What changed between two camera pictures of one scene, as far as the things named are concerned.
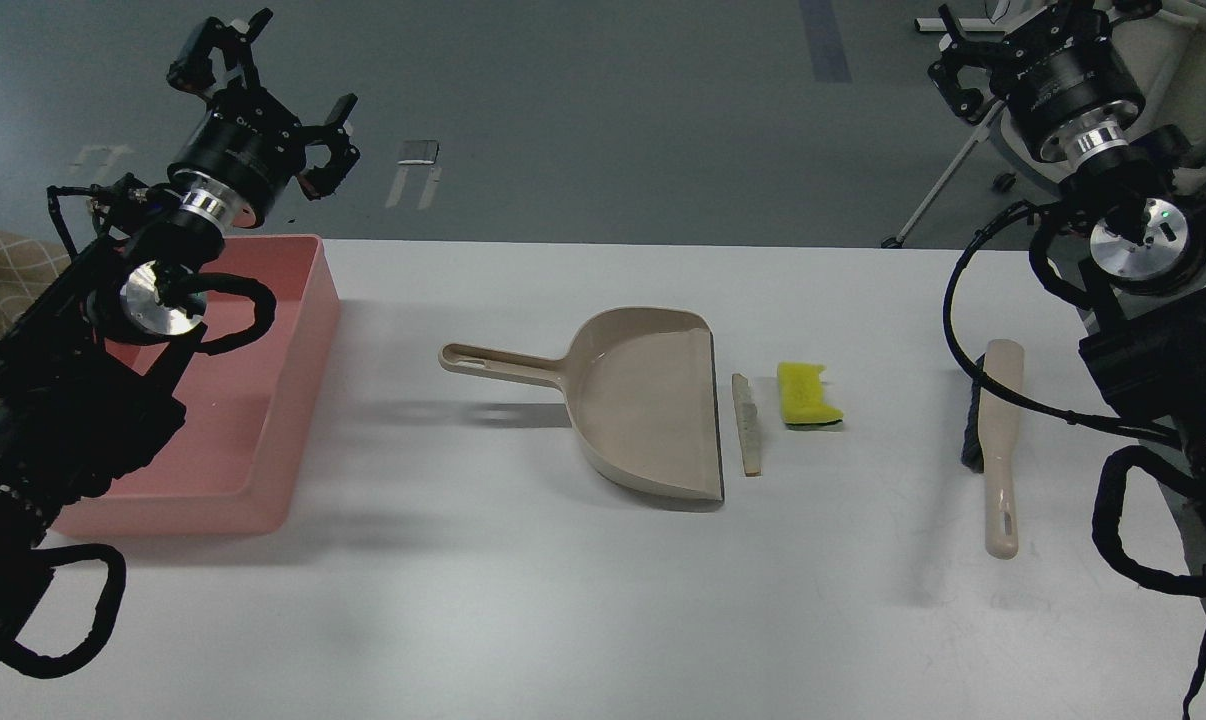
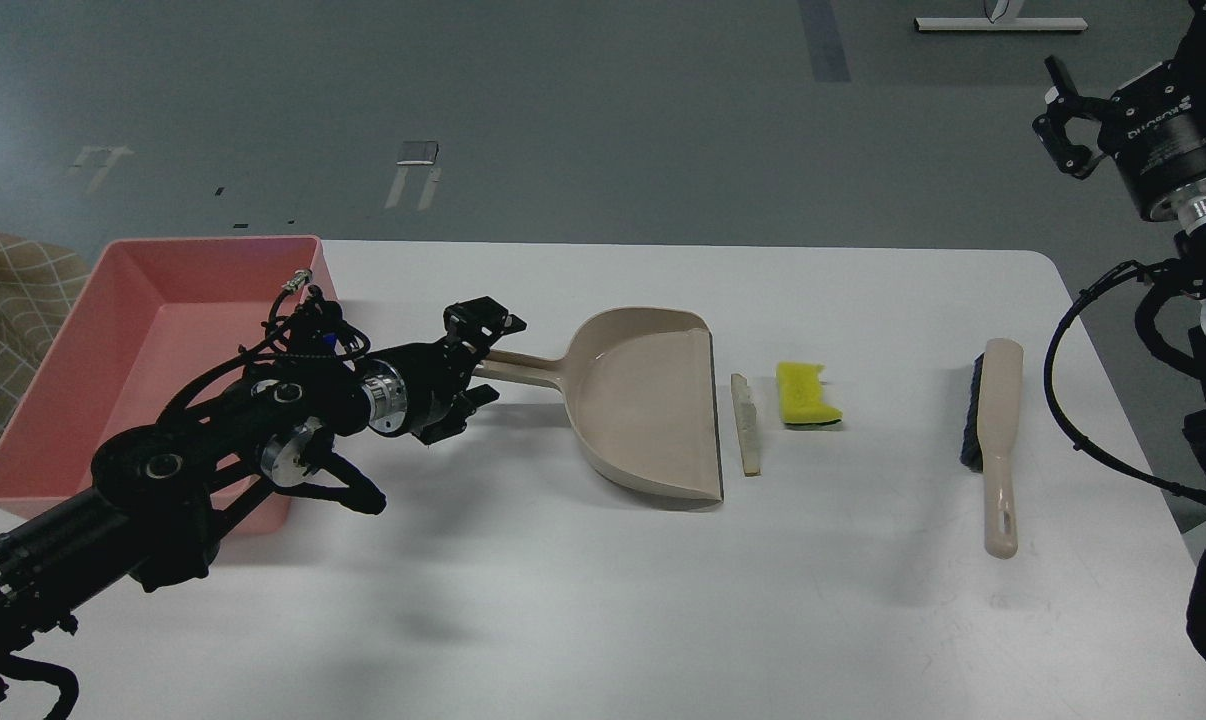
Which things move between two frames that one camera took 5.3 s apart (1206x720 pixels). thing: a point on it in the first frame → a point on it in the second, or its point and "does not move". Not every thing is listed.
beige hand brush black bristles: (994, 440) does not move
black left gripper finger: (323, 180) → (463, 405)
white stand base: (969, 24) does not move
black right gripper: (1061, 77) → (1172, 127)
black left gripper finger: (193, 68) → (475, 324)
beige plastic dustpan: (641, 383) does not move
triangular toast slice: (748, 425) does not move
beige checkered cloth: (4, 275) does not move
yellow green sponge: (802, 399) does not move
